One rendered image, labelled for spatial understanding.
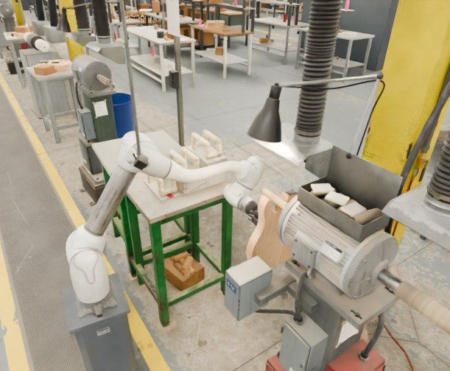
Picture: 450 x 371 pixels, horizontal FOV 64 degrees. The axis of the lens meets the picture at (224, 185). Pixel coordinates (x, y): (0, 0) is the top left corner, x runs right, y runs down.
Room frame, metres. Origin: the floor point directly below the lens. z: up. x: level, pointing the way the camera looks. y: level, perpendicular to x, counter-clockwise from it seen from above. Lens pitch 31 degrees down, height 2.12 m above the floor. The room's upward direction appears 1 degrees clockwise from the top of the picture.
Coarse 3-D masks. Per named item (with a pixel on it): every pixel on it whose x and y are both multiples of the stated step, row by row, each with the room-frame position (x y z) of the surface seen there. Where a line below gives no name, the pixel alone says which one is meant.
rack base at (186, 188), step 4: (188, 160) 2.10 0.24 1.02; (180, 164) 2.05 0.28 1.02; (188, 164) 2.05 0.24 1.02; (192, 164) 2.05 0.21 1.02; (188, 168) 2.00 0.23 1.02; (192, 168) 2.00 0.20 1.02; (204, 180) 1.91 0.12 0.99; (176, 184) 1.91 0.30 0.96; (180, 184) 1.86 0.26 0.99; (184, 184) 1.83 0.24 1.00; (188, 184) 1.85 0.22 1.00; (192, 184) 1.86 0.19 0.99; (196, 184) 1.88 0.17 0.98; (200, 184) 1.89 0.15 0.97; (204, 184) 1.91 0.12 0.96; (180, 188) 1.86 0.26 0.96; (184, 188) 1.83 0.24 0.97; (188, 188) 1.85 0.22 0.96; (192, 188) 1.86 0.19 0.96; (196, 188) 1.88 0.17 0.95; (200, 188) 1.89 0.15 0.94; (184, 192) 1.83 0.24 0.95; (188, 192) 1.85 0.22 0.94
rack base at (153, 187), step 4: (144, 180) 1.97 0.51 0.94; (164, 180) 1.97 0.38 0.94; (168, 180) 1.97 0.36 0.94; (148, 184) 1.92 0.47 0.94; (152, 184) 1.93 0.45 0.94; (156, 184) 1.93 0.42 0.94; (164, 184) 1.93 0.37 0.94; (168, 184) 1.93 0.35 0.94; (152, 188) 1.87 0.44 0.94; (156, 188) 1.88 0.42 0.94; (164, 188) 1.88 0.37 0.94; (156, 192) 1.83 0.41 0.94; (176, 192) 1.84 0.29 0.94; (180, 192) 1.84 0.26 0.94; (156, 196) 1.80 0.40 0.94; (164, 196) 1.80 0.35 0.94; (176, 196) 1.80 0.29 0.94; (160, 200) 1.76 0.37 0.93; (164, 200) 1.76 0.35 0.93
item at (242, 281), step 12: (240, 264) 1.05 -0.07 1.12; (252, 264) 1.05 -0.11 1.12; (264, 264) 1.05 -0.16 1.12; (228, 276) 0.99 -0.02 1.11; (240, 276) 0.99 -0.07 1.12; (252, 276) 0.99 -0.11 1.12; (264, 276) 1.00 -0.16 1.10; (228, 288) 0.99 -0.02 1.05; (240, 288) 0.94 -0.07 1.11; (252, 288) 0.97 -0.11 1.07; (264, 288) 1.01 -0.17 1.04; (228, 300) 0.99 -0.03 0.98; (240, 300) 0.94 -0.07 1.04; (252, 300) 0.97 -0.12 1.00; (240, 312) 0.94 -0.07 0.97; (252, 312) 0.98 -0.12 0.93; (264, 312) 1.00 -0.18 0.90; (276, 312) 0.98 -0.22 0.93; (288, 312) 0.95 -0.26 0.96
